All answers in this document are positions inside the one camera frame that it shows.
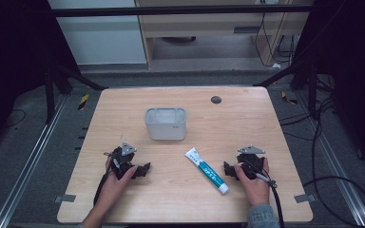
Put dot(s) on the grey plastic container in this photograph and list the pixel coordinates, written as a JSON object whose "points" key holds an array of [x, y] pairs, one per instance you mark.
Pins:
{"points": [[165, 124]]}

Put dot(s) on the person's left hand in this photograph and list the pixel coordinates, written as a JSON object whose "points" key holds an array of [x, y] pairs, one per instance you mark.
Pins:
{"points": [[114, 186]]}

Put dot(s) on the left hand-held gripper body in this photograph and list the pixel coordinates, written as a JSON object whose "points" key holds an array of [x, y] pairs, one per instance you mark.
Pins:
{"points": [[124, 158]]}

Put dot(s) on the yellow and black tape strip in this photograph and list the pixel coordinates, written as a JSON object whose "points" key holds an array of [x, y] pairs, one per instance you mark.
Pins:
{"points": [[83, 102], [289, 98]]}

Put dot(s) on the white cabinet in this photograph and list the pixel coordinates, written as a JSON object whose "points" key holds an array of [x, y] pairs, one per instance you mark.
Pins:
{"points": [[98, 38]]}

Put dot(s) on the black metal stand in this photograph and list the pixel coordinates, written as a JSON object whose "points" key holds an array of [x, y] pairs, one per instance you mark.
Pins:
{"points": [[310, 88], [52, 91]]}

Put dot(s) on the metal floor rail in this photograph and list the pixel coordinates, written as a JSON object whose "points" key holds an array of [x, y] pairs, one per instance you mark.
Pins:
{"points": [[28, 161], [339, 171]]}

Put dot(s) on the black metal frame bar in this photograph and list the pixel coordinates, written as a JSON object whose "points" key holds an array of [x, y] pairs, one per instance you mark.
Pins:
{"points": [[177, 10]]}

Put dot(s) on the grey tape piece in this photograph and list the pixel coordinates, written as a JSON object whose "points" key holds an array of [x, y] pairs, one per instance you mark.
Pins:
{"points": [[65, 198], [304, 198]]}

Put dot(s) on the grey table grommet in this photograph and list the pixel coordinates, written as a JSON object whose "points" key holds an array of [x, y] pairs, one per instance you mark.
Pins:
{"points": [[216, 100]]}

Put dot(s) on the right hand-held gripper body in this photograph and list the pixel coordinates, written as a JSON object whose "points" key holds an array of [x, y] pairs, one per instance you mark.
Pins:
{"points": [[251, 161]]}

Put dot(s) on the person's right hand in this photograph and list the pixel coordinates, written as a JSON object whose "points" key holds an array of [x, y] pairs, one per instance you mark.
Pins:
{"points": [[256, 188]]}

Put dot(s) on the white and teal toothpaste tube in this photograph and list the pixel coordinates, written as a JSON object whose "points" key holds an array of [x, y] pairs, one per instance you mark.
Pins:
{"points": [[206, 170]]}

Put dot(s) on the wooden desk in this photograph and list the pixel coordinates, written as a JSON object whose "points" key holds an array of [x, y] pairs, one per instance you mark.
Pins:
{"points": [[202, 28]]}

